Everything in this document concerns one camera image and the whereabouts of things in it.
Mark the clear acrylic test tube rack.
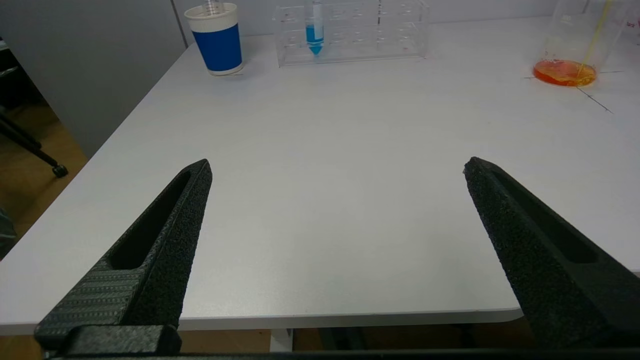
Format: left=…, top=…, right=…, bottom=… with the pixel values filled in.
left=272, top=0, right=431, bottom=68

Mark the clear glass beaker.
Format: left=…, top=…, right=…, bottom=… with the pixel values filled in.
left=532, top=0, right=635, bottom=89

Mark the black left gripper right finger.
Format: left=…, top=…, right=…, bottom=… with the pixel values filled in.
left=462, top=156, right=640, bottom=350

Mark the person in grey clothing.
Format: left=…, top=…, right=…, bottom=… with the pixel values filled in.
left=0, top=207, right=19, bottom=262

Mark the black metal stand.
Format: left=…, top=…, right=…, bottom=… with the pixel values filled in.
left=0, top=112, right=70, bottom=179

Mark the blue white paper cup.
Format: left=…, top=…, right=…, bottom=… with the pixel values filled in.
left=183, top=2, right=245, bottom=77

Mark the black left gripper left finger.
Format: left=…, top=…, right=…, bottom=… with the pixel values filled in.
left=34, top=159, right=214, bottom=347

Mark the test tube with blue liquid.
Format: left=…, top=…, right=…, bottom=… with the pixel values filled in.
left=304, top=0, right=326, bottom=56

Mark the white table leg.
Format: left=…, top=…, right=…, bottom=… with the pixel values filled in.
left=269, top=328, right=295, bottom=353

